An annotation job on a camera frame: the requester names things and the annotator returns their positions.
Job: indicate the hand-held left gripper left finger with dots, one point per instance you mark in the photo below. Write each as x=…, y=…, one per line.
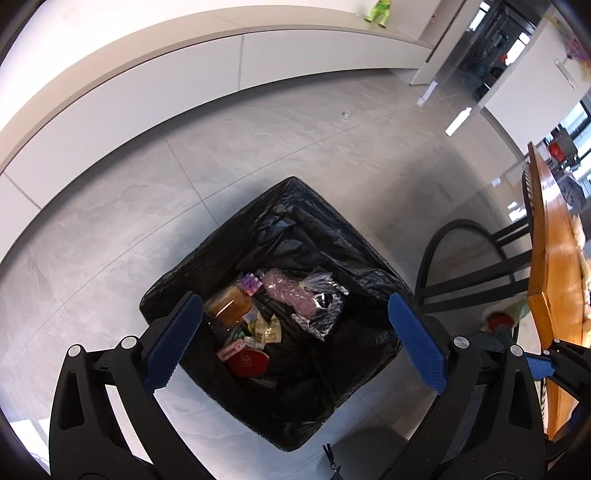
x=178, y=341

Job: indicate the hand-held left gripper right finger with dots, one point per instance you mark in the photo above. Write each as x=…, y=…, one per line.
x=415, y=341

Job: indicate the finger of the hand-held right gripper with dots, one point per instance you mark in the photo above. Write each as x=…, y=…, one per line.
x=538, y=367

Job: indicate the pink wrapper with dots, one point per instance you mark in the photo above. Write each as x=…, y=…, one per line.
x=231, y=349

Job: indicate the green white packet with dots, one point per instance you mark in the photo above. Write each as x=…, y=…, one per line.
x=501, y=321

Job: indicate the bagged bread loaf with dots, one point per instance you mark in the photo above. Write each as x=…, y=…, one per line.
x=228, y=307

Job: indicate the yellow wrapper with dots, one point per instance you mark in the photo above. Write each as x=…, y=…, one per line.
x=265, y=330

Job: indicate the purple foam letter cube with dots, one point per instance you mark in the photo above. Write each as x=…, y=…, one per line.
x=251, y=284

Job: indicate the silver grey foil wrapper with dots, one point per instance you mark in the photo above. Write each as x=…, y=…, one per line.
x=323, y=318

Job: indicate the bin with black liner bag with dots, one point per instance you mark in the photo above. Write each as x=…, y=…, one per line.
x=295, y=240

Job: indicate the whitish translucent plastic bag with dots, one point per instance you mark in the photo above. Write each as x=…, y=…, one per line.
x=582, y=249

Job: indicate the black metal chair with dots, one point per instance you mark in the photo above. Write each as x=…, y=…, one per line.
x=461, y=224

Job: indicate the grey patterned umbrella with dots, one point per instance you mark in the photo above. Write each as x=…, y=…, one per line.
x=575, y=193

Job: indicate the red bag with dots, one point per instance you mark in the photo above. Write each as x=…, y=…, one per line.
x=556, y=150

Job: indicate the low white cabinet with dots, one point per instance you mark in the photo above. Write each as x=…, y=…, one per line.
x=300, y=50

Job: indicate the green dinosaur toy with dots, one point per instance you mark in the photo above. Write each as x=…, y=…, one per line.
x=379, y=11

